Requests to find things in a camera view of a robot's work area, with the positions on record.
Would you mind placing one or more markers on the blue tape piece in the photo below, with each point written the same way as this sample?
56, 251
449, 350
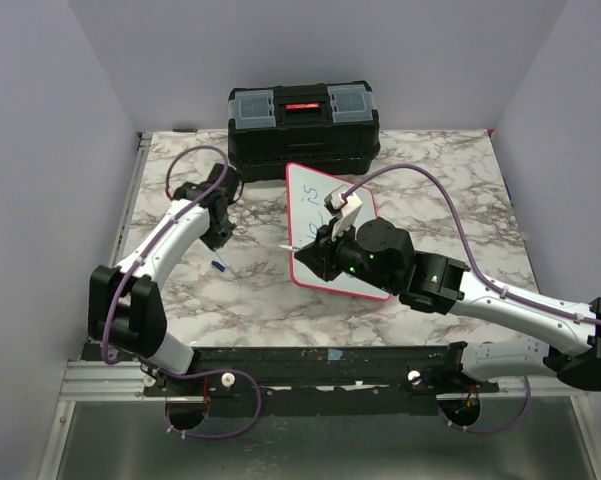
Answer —
334, 354

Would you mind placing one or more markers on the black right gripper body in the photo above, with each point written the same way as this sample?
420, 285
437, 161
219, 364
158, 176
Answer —
343, 256

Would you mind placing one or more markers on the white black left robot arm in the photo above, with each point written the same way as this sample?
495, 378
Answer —
125, 308

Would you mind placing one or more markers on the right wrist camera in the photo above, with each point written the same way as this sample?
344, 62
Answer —
344, 209

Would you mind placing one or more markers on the black mounting rail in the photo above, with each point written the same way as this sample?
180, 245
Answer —
301, 381

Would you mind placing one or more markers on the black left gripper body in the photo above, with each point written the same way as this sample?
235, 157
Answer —
218, 235

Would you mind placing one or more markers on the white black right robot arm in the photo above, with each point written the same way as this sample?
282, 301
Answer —
564, 338

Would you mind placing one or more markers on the aluminium frame rail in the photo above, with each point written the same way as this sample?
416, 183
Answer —
120, 235

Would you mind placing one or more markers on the black plastic toolbox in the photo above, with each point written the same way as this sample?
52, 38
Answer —
330, 127

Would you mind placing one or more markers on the blue marker cap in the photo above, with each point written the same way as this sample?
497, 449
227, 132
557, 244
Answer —
218, 266

